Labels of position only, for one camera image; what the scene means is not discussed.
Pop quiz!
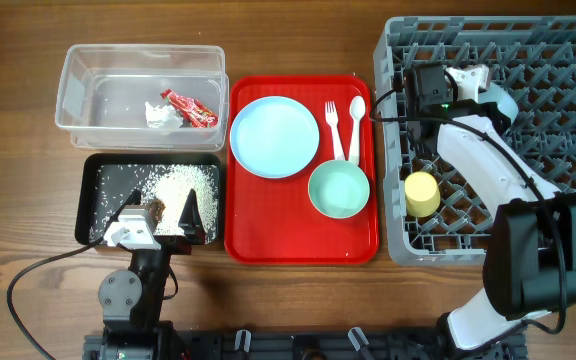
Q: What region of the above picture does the white plastic fork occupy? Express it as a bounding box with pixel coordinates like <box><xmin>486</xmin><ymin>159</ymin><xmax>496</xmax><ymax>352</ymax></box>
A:
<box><xmin>324</xmin><ymin>101</ymin><xmax>345</xmax><ymax>160</ymax></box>

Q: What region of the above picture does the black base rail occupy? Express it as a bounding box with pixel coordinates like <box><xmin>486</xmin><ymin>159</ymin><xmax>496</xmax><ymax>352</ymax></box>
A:
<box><xmin>81</xmin><ymin>327</ymin><xmax>525</xmax><ymax>360</ymax></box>

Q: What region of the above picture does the small light blue bowl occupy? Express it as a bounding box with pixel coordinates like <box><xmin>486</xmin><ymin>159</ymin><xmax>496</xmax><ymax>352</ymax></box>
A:
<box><xmin>478</xmin><ymin>83</ymin><xmax>519</xmax><ymax>124</ymax></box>

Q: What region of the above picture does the green bowl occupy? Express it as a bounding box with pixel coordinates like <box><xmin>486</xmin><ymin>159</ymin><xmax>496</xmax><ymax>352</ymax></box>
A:
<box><xmin>308</xmin><ymin>160</ymin><xmax>370</xmax><ymax>219</ymax></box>

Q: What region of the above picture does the white rice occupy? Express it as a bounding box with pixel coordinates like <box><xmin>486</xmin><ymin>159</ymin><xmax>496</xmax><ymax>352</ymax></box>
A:
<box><xmin>84</xmin><ymin>164</ymin><xmax>219</xmax><ymax>243</ymax></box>

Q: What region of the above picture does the red serving tray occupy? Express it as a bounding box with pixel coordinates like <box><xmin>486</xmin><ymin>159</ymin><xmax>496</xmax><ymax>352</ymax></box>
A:
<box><xmin>224</xmin><ymin>75</ymin><xmax>379</xmax><ymax>265</ymax></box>

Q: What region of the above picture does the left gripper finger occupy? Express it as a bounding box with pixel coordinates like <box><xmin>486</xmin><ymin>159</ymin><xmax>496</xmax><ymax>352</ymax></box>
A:
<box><xmin>178</xmin><ymin>189</ymin><xmax>205</xmax><ymax>235</ymax></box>
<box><xmin>115</xmin><ymin>189</ymin><xmax>141</xmax><ymax>218</ymax></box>

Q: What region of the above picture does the large light blue plate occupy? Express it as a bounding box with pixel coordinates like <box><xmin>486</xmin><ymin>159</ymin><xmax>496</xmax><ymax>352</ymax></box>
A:
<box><xmin>230</xmin><ymin>96</ymin><xmax>320</xmax><ymax>179</ymax></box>

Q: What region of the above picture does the white tissue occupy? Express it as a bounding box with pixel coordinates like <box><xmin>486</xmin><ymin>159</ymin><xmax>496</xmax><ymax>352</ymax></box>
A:
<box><xmin>145</xmin><ymin>102</ymin><xmax>183</xmax><ymax>129</ymax></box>

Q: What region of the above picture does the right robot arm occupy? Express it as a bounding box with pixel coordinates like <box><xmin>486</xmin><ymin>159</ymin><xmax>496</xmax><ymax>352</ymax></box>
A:
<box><xmin>413</xmin><ymin>100</ymin><xmax>576</xmax><ymax>358</ymax></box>

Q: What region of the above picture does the red snack wrapper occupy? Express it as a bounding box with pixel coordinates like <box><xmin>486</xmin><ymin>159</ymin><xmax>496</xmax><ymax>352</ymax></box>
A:
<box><xmin>160</xmin><ymin>89</ymin><xmax>219</xmax><ymax>128</ymax></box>

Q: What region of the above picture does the yellow cup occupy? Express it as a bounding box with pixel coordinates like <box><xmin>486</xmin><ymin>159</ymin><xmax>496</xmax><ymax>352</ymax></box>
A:
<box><xmin>404</xmin><ymin>171</ymin><xmax>441</xmax><ymax>217</ymax></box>

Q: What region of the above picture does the white plastic spoon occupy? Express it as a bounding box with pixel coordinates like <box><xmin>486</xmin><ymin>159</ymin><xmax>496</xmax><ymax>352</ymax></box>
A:
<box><xmin>348</xmin><ymin>96</ymin><xmax>366</xmax><ymax>165</ymax></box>

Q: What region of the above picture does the brown food scrap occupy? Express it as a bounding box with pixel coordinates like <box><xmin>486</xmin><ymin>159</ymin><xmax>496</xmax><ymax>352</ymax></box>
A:
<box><xmin>148</xmin><ymin>198</ymin><xmax>166</xmax><ymax>224</ymax></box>

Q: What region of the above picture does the grey dishwasher rack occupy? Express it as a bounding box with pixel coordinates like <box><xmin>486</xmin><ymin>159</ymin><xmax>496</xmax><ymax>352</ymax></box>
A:
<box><xmin>373</xmin><ymin>16</ymin><xmax>576</xmax><ymax>266</ymax></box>

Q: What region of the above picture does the clear plastic bin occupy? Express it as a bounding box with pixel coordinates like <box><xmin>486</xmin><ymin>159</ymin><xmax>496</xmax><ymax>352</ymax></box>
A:
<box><xmin>55</xmin><ymin>44</ymin><xmax>230</xmax><ymax>152</ymax></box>

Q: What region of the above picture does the black tray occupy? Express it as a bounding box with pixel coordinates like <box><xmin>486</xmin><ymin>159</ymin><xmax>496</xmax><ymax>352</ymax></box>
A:
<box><xmin>75</xmin><ymin>153</ymin><xmax>225</xmax><ymax>245</ymax></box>

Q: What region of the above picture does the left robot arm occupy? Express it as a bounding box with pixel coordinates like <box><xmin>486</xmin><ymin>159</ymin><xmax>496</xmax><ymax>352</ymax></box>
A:
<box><xmin>83</xmin><ymin>190</ymin><xmax>206</xmax><ymax>360</ymax></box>

